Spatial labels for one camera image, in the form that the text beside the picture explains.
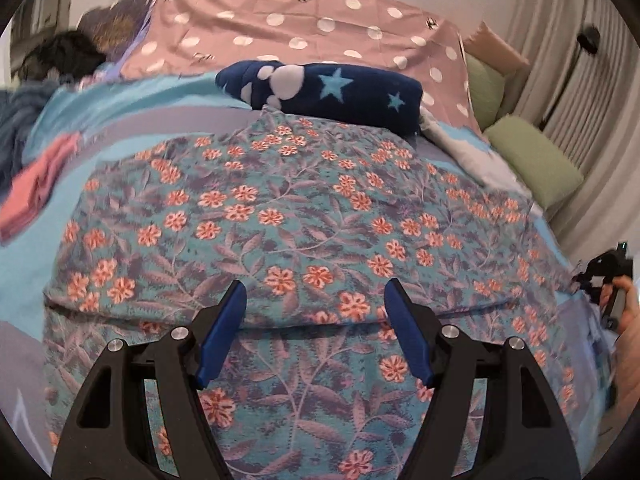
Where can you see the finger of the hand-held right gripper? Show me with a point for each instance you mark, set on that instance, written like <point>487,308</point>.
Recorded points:
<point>582,275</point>

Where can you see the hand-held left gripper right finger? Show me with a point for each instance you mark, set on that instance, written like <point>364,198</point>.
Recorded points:
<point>407,330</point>

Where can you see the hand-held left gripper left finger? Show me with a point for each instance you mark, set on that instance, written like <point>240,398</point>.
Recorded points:
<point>222,330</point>

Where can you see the floral teal garment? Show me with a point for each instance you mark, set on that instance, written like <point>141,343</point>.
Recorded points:
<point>300,210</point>

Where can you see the person's right forearm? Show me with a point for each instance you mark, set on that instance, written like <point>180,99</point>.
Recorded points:
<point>629,375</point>

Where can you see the person's right hand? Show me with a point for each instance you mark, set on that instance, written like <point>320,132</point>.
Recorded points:
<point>629,305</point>

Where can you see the large green cushion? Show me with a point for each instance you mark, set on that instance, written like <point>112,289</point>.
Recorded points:
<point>535,160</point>

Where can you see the white pleated curtain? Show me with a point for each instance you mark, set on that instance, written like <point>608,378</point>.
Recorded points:
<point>600,135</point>

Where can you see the teal patterned bed blanket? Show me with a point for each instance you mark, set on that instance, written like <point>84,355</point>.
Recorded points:
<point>30,270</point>

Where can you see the small green cushion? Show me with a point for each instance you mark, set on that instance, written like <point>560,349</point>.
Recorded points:
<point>482,92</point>

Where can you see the black floor lamp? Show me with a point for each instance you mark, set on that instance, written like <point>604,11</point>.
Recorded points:
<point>590,40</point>

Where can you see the pink folded cloth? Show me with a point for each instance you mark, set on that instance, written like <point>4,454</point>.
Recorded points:
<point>35,185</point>

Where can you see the navy star print fleece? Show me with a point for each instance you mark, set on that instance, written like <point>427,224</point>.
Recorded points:
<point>350,95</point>

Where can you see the beige cushion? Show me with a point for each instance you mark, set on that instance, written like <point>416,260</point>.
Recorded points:
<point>495,45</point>

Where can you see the blue denim clothing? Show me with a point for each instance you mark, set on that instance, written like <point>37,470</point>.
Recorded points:
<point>20,110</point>

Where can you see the black clothing pile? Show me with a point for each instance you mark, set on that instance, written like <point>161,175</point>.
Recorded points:
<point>70,52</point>

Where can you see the purple printed pillow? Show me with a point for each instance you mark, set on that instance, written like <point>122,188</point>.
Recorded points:
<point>120,25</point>

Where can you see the pink polka-dot pillow cover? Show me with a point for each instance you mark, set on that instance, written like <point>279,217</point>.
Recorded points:
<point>300,15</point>

